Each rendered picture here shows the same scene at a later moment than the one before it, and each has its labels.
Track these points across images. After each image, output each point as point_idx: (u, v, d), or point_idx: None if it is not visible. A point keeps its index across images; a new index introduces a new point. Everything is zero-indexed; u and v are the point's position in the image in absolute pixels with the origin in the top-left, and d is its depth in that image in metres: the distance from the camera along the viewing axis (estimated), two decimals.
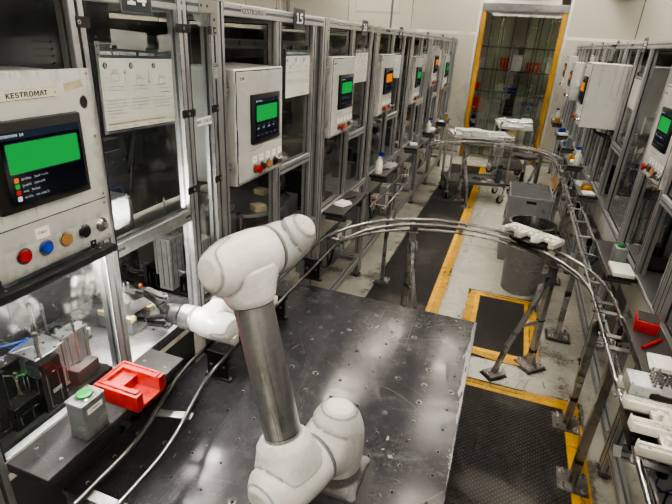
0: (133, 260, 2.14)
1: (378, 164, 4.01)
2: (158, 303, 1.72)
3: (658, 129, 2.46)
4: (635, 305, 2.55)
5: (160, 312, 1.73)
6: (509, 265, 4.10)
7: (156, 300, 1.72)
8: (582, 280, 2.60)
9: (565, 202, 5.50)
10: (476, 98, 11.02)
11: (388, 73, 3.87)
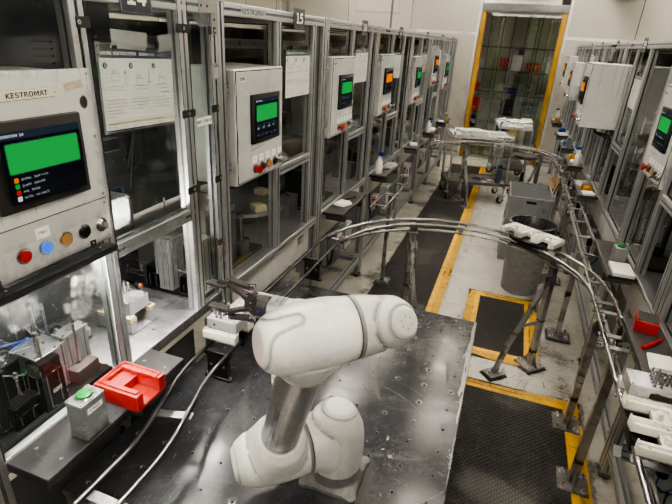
0: (133, 260, 2.14)
1: (378, 164, 4.01)
2: (243, 294, 1.57)
3: (658, 129, 2.46)
4: (635, 305, 2.55)
5: (245, 304, 1.58)
6: (509, 265, 4.10)
7: (241, 291, 1.57)
8: (582, 280, 2.60)
9: (565, 202, 5.50)
10: (476, 98, 11.02)
11: (388, 73, 3.87)
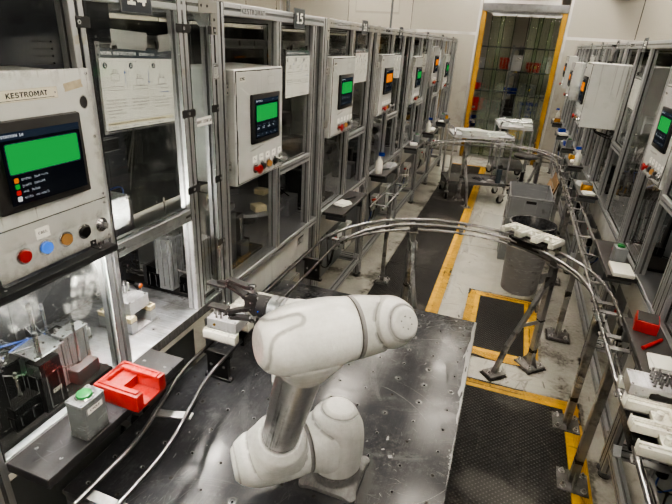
0: (133, 260, 2.14)
1: (378, 164, 4.01)
2: (243, 294, 1.57)
3: (658, 129, 2.46)
4: (635, 305, 2.55)
5: (245, 304, 1.58)
6: (509, 265, 4.10)
7: (241, 291, 1.57)
8: (582, 280, 2.60)
9: (565, 202, 5.50)
10: (476, 98, 11.02)
11: (388, 73, 3.87)
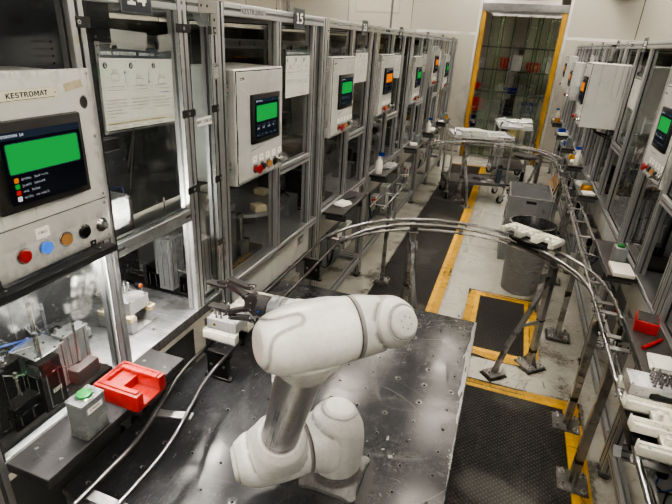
0: (133, 260, 2.14)
1: (378, 164, 4.01)
2: (243, 294, 1.57)
3: (658, 129, 2.46)
4: (635, 305, 2.55)
5: (245, 304, 1.58)
6: (509, 265, 4.10)
7: (241, 291, 1.57)
8: (582, 280, 2.60)
9: (565, 202, 5.50)
10: (476, 98, 11.02)
11: (388, 73, 3.87)
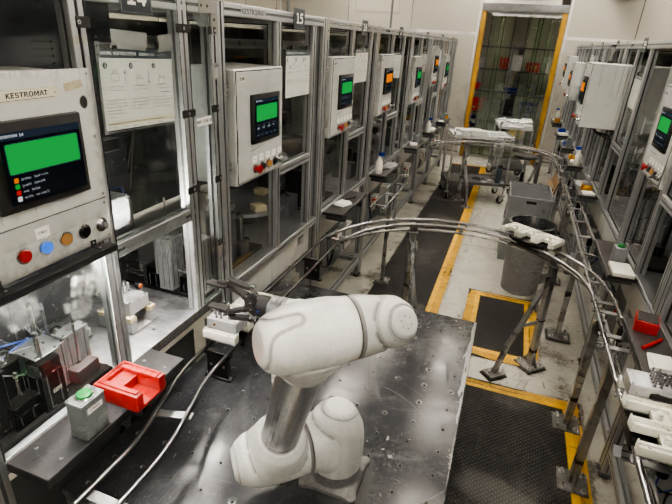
0: (133, 260, 2.14)
1: (378, 164, 4.01)
2: (243, 294, 1.57)
3: (658, 129, 2.46)
4: (635, 305, 2.55)
5: (245, 304, 1.58)
6: (509, 265, 4.10)
7: (241, 291, 1.57)
8: (582, 280, 2.60)
9: (565, 202, 5.50)
10: (476, 98, 11.02)
11: (388, 73, 3.87)
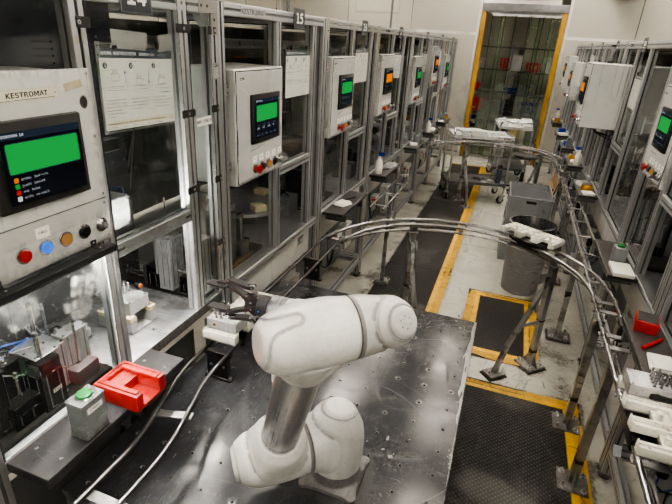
0: (133, 260, 2.14)
1: (378, 164, 4.01)
2: (243, 294, 1.57)
3: (658, 129, 2.46)
4: (635, 305, 2.55)
5: (245, 304, 1.58)
6: (509, 265, 4.10)
7: (241, 291, 1.57)
8: (582, 280, 2.60)
9: (565, 202, 5.50)
10: (476, 98, 11.02)
11: (388, 73, 3.87)
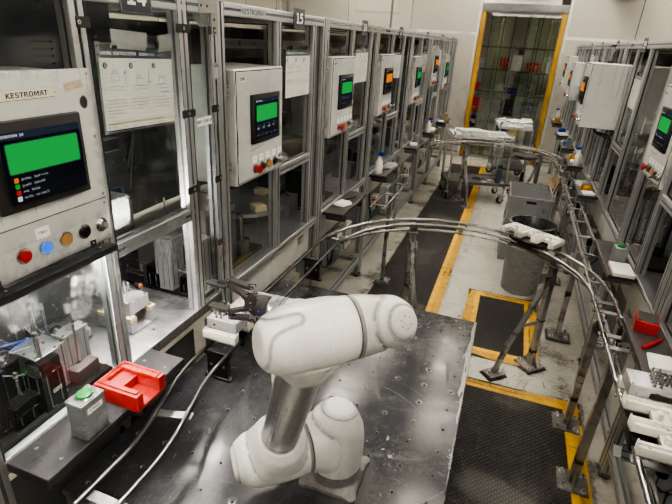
0: (133, 260, 2.14)
1: (378, 164, 4.01)
2: (243, 294, 1.57)
3: (658, 129, 2.46)
4: (635, 305, 2.55)
5: (245, 304, 1.58)
6: (509, 265, 4.10)
7: (241, 291, 1.57)
8: (582, 280, 2.60)
9: (565, 202, 5.50)
10: (476, 98, 11.02)
11: (388, 73, 3.87)
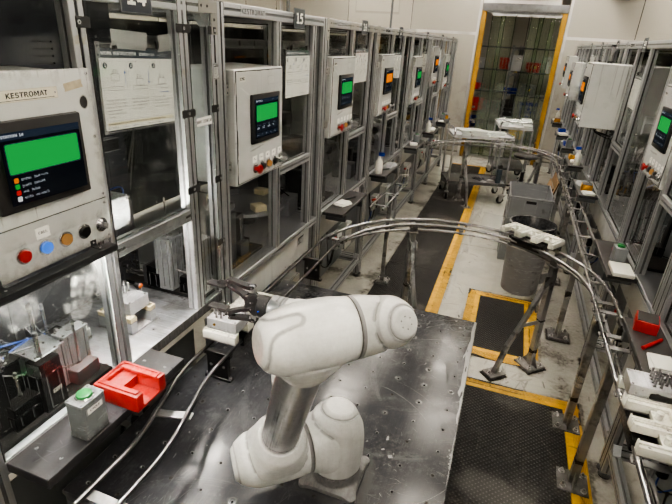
0: (133, 260, 2.14)
1: (378, 164, 4.01)
2: (243, 294, 1.57)
3: (658, 129, 2.46)
4: (635, 305, 2.55)
5: (245, 304, 1.58)
6: (509, 265, 4.10)
7: (241, 291, 1.57)
8: (582, 280, 2.60)
9: (565, 202, 5.50)
10: (476, 98, 11.02)
11: (388, 73, 3.87)
